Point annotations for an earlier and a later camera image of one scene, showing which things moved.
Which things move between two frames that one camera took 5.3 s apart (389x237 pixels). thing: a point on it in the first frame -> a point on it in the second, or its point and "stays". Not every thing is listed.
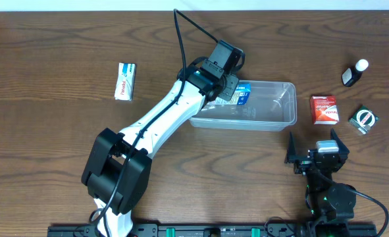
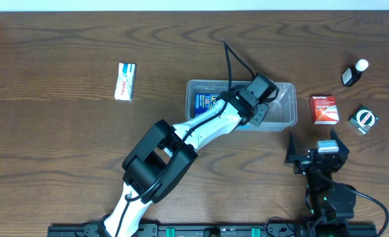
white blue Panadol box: x=125 y=81 stays
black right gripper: x=291 y=154 stays
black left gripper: x=228 y=95 -> x=260 y=120
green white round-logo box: x=363 y=119 stays
